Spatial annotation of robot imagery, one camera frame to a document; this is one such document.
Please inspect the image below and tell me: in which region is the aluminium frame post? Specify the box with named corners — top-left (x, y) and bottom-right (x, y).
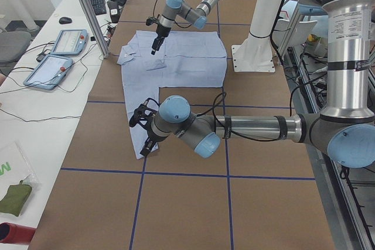
top-left (79, 0), bottom-right (109, 59)

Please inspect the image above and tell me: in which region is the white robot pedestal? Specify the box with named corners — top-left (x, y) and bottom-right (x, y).
top-left (231, 0), bottom-right (284, 73)

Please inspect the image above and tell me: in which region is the black computer mouse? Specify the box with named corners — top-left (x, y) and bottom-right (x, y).
top-left (59, 16), bottom-right (72, 25)

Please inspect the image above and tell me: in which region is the clear plastic bag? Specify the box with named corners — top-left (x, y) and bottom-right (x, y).
top-left (1, 142), bottom-right (40, 217)

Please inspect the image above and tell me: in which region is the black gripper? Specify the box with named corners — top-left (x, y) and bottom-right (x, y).
top-left (140, 129), bottom-right (159, 156)
top-left (151, 24), bottom-right (171, 55)

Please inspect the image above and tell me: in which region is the light blue striped shirt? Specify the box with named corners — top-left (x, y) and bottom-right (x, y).
top-left (117, 29), bottom-right (228, 160)

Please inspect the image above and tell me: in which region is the blue teach pendant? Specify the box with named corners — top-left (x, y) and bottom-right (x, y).
top-left (23, 54), bottom-right (73, 90)
top-left (50, 29), bottom-right (88, 56)

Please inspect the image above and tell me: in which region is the upper blue teach pendant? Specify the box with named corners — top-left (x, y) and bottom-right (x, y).
top-left (50, 29), bottom-right (88, 56)

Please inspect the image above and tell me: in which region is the lower blue teach pendant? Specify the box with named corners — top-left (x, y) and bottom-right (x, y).
top-left (23, 54), bottom-right (73, 90)

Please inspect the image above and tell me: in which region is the red cylinder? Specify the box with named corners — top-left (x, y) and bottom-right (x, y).
top-left (1, 222), bottom-right (36, 245)

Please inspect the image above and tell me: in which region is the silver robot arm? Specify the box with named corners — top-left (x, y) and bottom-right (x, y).
top-left (146, 0), bottom-right (220, 54)
top-left (134, 0), bottom-right (374, 168)

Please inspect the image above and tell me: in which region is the black keyboard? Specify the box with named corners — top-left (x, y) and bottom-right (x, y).
top-left (89, 0), bottom-right (107, 15)

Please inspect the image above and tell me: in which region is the folded green cloth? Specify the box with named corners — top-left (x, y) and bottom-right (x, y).
top-left (1, 183), bottom-right (32, 217)

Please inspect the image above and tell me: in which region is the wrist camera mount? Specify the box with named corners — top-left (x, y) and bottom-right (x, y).
top-left (145, 15), bottom-right (159, 26)
top-left (129, 101), bottom-right (156, 129)

